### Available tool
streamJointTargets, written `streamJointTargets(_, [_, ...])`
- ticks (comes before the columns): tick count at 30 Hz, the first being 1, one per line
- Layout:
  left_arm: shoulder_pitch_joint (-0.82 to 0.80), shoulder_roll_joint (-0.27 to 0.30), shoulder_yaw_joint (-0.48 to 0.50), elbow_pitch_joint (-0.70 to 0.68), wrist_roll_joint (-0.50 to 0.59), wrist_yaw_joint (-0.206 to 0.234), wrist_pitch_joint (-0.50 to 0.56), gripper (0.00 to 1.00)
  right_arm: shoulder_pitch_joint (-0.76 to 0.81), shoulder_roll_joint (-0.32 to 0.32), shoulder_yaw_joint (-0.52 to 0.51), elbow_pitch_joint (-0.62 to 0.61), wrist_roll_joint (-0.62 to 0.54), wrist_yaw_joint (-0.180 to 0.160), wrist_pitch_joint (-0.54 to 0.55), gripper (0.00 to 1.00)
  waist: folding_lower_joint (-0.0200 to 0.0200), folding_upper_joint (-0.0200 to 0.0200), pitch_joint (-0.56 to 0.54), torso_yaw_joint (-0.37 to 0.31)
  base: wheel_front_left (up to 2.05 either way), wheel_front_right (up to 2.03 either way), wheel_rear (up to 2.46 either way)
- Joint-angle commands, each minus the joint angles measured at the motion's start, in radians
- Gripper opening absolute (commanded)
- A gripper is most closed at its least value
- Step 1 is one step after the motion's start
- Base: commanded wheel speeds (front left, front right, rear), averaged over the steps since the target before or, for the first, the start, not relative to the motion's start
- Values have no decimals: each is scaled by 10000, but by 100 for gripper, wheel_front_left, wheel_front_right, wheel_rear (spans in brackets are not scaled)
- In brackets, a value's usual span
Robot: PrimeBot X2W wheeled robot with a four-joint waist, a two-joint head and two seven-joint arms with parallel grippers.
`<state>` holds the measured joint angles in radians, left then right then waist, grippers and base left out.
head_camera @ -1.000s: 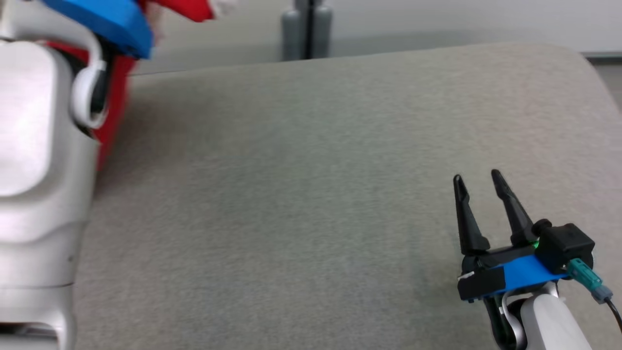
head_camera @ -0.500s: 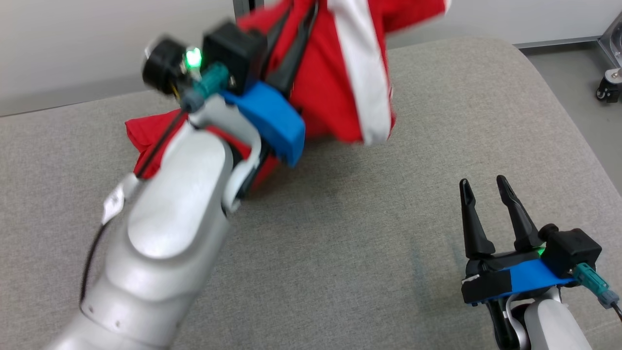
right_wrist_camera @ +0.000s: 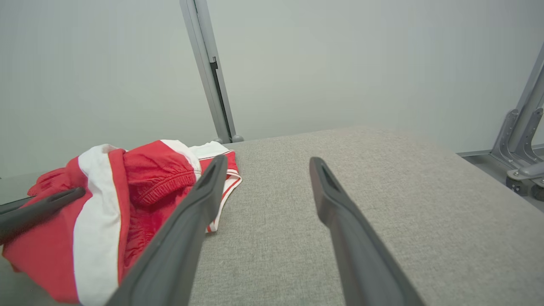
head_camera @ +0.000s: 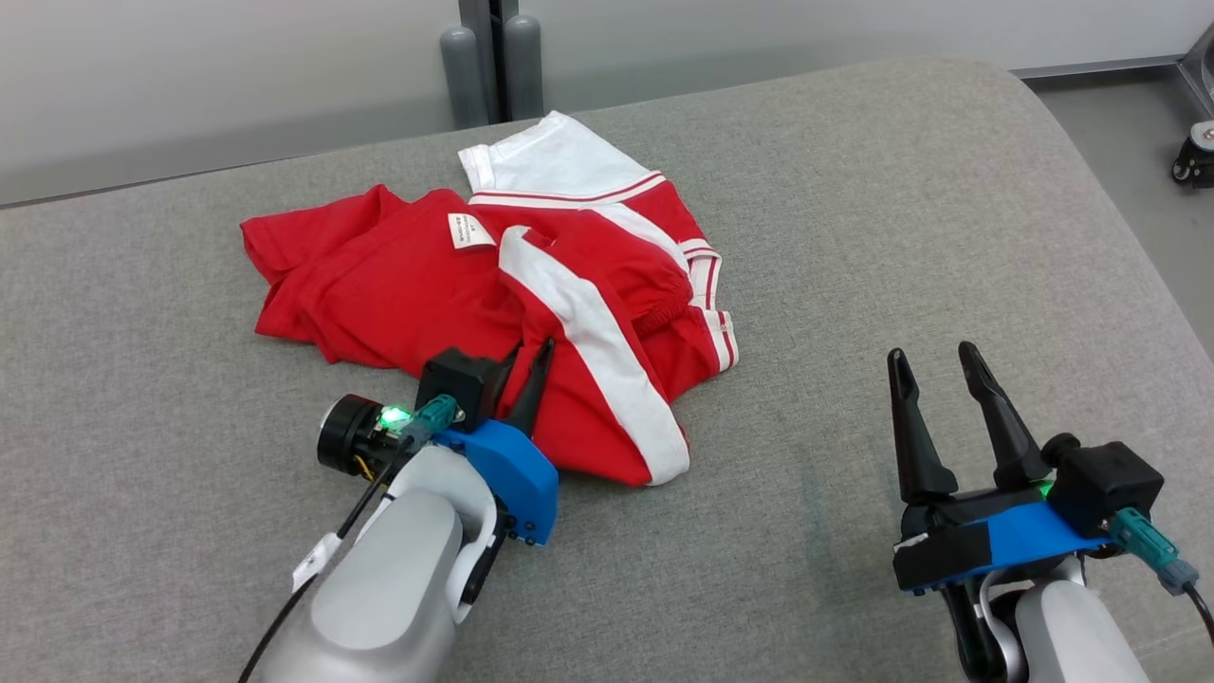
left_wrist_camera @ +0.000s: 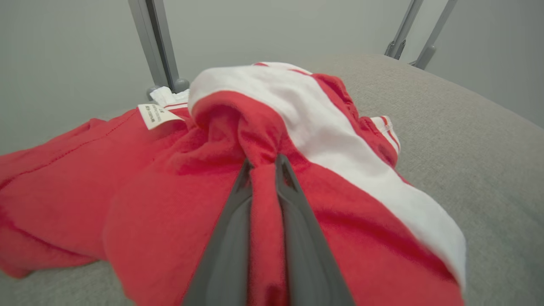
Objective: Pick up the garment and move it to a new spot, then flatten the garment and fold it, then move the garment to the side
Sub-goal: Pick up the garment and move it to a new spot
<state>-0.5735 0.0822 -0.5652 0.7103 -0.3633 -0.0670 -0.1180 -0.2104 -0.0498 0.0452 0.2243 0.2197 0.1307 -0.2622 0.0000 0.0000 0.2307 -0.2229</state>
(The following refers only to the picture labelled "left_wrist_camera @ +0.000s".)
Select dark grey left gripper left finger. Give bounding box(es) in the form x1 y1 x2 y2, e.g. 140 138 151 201
183 159 254 306

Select red jersey with striped trim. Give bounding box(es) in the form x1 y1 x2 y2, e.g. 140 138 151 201
0 86 402 279

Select grey metal frame bar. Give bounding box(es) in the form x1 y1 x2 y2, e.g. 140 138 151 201
410 0 459 71
384 0 425 60

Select red and white shirt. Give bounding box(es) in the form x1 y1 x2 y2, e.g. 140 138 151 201
0 53 544 306

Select grey metal partition post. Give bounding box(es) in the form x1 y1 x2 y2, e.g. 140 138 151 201
127 0 180 92

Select red shorts with white stripes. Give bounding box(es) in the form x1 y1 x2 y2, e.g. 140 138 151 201
103 62 467 306

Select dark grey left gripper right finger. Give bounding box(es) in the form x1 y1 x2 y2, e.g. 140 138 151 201
275 154 355 306

